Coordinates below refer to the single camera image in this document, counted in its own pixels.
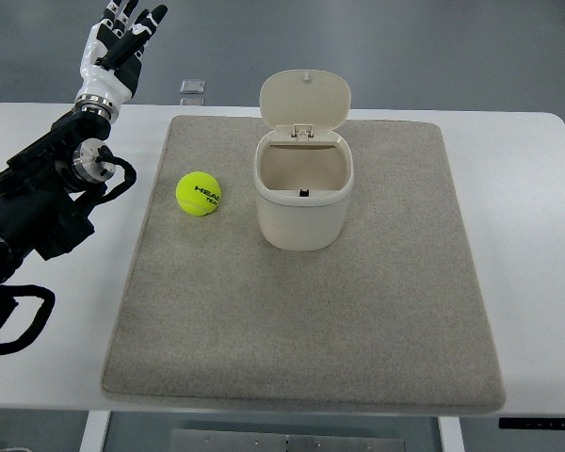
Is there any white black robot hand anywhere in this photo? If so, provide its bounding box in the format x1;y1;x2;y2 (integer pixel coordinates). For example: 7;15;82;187
76;1;168;110

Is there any beige bin with open lid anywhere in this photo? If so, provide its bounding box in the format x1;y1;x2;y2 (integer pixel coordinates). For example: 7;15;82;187
253;69;354;251

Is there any grey felt mat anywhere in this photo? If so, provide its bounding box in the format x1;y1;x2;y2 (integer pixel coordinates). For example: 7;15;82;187
102;116;506;414

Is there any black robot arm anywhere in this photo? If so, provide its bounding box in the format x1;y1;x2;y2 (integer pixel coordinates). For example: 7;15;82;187
0;94;137;356

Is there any yellow tennis ball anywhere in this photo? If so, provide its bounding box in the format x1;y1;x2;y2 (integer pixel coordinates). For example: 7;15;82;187
175;171;221;217

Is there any black table control panel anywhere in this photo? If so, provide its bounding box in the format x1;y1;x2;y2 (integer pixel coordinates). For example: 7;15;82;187
498;417;565;431

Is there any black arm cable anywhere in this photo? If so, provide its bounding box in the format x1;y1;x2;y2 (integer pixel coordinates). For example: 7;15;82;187
0;283;57;357

